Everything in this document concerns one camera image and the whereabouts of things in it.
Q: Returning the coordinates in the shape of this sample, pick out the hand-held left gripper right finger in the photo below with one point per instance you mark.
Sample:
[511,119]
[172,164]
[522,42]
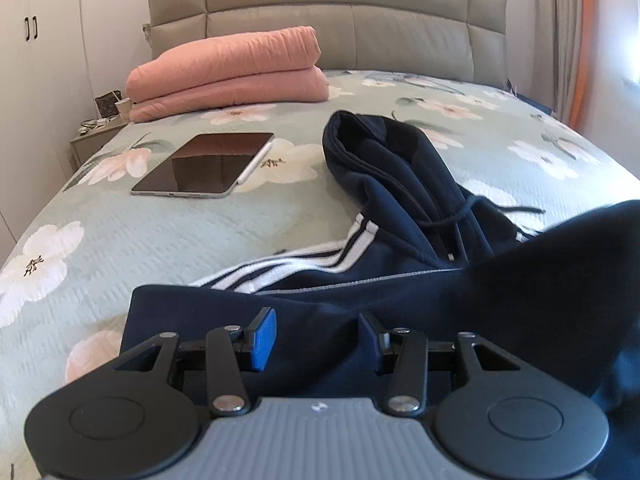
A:
[369,342]

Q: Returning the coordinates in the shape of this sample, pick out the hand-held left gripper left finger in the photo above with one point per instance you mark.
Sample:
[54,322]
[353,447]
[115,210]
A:
[263,342]

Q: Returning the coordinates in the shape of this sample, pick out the navy striped hoodie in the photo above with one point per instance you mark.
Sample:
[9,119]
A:
[420,220]

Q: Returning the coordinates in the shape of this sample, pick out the green floral bedspread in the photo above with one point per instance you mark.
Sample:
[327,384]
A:
[125,240]

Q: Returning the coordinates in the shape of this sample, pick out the white stylus pen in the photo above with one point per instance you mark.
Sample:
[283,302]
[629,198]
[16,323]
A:
[257,162]

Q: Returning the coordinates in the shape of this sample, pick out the grey tablet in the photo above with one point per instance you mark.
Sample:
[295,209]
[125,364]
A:
[200,165]

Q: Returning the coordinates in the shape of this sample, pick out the grey nightstand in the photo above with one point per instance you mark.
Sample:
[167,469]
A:
[90,142]

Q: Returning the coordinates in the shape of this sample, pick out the white cup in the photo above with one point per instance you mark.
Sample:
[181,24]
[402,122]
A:
[123,110]

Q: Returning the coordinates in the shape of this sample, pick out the folded pink blanket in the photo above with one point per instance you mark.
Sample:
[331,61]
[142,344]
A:
[225,72]

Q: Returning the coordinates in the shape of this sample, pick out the grey padded headboard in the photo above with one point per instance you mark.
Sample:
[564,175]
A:
[400,20]

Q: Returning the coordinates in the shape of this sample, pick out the white wardrobe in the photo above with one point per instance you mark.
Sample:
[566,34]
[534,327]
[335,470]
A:
[35,85]

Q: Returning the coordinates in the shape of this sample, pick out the beige curtain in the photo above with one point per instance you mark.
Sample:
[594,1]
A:
[555,35]

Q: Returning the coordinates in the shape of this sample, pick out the orange curtain strip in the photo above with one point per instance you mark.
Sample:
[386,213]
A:
[584,45]

